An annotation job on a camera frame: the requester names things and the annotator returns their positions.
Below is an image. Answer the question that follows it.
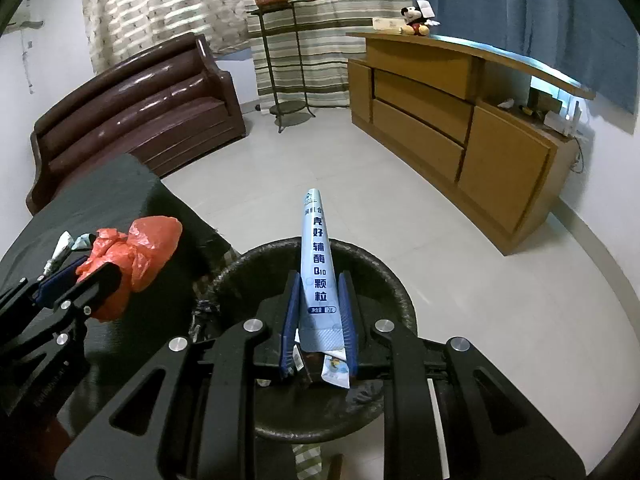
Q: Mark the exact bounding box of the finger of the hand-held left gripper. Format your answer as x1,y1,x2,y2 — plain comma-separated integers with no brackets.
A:
0,257,88,313
0,261,126,361

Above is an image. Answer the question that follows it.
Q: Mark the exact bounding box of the white blue crumpled wrapper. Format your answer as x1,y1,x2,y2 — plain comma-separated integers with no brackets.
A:
44,230,97,276

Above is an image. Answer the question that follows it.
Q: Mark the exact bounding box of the wooden cabinet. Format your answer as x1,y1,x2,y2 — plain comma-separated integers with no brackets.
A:
345,30,598,256

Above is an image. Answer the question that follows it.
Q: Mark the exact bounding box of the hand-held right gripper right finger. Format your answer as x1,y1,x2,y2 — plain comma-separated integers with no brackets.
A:
339,270,587,480

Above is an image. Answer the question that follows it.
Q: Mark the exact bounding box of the black metal plant stand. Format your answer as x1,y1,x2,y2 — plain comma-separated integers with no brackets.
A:
247,2,317,133

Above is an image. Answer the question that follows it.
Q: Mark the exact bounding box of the blue curtain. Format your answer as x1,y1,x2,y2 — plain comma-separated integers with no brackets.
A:
410,0,640,136

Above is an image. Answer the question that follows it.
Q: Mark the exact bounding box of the black round trash bin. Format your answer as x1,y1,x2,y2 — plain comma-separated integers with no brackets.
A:
207,240,418,443

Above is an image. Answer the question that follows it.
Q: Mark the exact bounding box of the beige box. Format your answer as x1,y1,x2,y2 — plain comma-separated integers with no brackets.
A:
372,16,408,36

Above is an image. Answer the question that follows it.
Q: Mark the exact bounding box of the dark grey tablecloth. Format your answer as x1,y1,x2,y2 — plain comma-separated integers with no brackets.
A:
0,152,236,480

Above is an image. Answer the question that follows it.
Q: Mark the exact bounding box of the white blue packet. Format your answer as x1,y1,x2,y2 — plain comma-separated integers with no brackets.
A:
320,354,352,389

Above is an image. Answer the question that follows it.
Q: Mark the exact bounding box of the mouse plush toy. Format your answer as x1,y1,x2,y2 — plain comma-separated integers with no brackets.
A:
400,4,441,37

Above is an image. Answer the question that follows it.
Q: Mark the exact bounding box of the striped curtain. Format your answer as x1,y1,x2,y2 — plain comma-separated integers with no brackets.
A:
240,0,416,108

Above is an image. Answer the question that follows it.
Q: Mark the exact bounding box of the white router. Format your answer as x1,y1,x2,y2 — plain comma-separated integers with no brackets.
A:
545,101,583,137

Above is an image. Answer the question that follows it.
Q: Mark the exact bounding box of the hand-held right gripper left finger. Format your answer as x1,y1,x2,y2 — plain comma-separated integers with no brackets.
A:
55,270,302,480

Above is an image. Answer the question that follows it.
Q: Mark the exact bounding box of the light blue stick sachet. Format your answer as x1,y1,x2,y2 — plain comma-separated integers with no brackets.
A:
297,187,353,354

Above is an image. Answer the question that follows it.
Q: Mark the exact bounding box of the brown leather sofa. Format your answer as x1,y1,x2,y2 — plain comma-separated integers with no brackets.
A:
25,31,247,216

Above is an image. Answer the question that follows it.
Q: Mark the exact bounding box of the beige patterned curtain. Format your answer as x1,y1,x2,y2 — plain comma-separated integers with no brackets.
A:
80,0,261,73

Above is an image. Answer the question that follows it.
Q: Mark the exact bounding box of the red plastic bag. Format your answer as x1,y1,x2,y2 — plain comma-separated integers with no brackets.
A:
75,216,182,323

